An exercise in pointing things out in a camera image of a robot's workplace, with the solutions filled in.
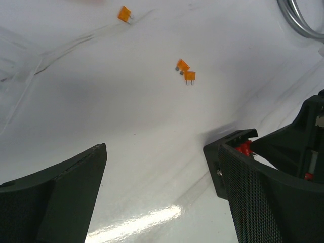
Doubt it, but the orange fuse far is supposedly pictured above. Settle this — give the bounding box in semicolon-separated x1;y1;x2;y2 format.
117;6;134;24

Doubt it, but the coiled grey metal hose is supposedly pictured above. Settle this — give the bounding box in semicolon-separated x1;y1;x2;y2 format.
276;0;324;43

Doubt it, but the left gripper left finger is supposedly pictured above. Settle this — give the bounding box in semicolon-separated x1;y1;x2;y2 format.
1;143;107;242

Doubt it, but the black fuse box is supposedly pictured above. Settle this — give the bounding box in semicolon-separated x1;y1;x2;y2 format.
203;129;258;200

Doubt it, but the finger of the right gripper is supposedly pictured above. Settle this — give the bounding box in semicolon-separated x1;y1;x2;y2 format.
251;95;323;180

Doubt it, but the orange fuse pair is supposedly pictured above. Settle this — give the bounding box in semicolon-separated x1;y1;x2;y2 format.
175;59;190;75
184;71;196;85

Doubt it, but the red fuse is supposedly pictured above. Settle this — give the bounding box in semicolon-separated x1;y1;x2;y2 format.
235;140;253;156

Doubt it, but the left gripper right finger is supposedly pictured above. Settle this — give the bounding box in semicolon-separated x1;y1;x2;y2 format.
218;145;323;242

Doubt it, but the clear plastic fuse box lid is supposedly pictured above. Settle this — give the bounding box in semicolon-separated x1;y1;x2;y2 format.
1;27;42;132

